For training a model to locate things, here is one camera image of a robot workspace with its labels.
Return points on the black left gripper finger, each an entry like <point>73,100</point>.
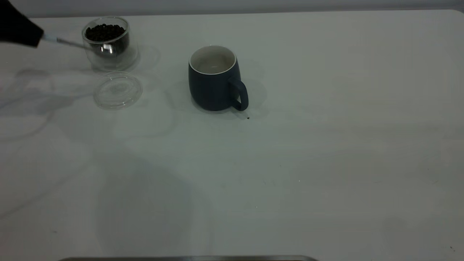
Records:
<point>18,16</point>
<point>18,36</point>

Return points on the dark grey ceramic mug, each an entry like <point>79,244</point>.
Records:
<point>206,90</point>

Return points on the clear plastic lid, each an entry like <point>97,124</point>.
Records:
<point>117,90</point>

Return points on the clear double-walled glass jar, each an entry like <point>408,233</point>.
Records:
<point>108,64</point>

